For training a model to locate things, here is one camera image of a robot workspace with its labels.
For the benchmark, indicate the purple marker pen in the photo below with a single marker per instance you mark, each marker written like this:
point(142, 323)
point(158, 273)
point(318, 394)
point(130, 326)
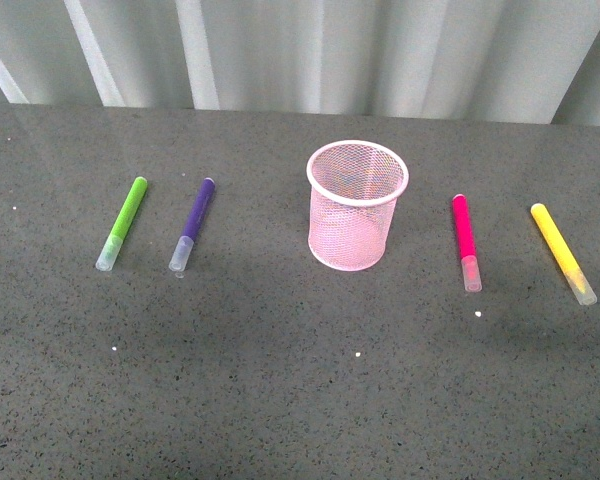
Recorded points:
point(193, 224)

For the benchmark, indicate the pink marker pen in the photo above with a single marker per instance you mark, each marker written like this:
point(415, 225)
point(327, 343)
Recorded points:
point(466, 244)

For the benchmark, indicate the pink mesh pen cup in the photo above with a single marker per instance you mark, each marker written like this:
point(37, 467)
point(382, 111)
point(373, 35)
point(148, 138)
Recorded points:
point(355, 186)

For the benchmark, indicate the green marker pen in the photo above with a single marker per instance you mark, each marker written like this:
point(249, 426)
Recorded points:
point(113, 244)

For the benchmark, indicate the yellow marker pen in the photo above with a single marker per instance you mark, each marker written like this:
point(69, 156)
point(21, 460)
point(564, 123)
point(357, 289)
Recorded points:
point(563, 255)

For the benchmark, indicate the white curtain backdrop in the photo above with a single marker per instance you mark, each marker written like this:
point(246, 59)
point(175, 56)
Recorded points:
point(512, 61)

